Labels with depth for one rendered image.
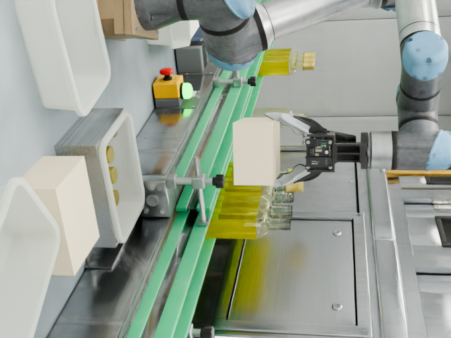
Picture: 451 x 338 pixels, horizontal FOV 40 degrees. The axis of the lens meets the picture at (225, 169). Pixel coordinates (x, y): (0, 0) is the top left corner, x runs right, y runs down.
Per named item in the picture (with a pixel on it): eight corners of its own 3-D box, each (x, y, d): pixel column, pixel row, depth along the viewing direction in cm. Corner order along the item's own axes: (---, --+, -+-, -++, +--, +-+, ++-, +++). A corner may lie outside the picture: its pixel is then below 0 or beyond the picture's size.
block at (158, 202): (140, 218, 137) (170, 219, 136) (133, 182, 133) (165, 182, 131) (144, 210, 140) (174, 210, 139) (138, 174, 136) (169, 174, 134)
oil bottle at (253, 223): (178, 239, 145) (269, 241, 141) (176, 218, 142) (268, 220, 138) (184, 224, 150) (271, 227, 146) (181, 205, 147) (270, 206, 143)
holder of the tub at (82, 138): (83, 269, 122) (121, 270, 121) (54, 145, 109) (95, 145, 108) (111, 221, 137) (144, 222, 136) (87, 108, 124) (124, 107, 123)
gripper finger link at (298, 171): (262, 188, 120) (301, 161, 118) (266, 183, 126) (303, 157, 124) (271, 201, 120) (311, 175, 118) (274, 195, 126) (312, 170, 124)
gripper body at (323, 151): (303, 133, 115) (368, 133, 113) (305, 129, 124) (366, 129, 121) (303, 174, 116) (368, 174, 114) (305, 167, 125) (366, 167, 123)
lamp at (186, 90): (180, 101, 168) (191, 101, 168) (178, 86, 166) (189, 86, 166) (184, 95, 172) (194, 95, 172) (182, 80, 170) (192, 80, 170)
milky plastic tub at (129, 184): (80, 248, 120) (122, 249, 118) (55, 145, 109) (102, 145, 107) (109, 201, 135) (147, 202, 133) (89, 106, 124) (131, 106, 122)
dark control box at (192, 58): (176, 73, 193) (203, 72, 191) (173, 49, 189) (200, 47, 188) (182, 64, 200) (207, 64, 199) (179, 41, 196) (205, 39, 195)
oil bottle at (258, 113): (233, 128, 223) (307, 127, 218) (232, 114, 220) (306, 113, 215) (235, 121, 227) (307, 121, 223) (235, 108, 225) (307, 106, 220)
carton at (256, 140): (232, 123, 117) (272, 122, 115) (244, 117, 132) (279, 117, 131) (233, 185, 118) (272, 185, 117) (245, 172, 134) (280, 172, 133)
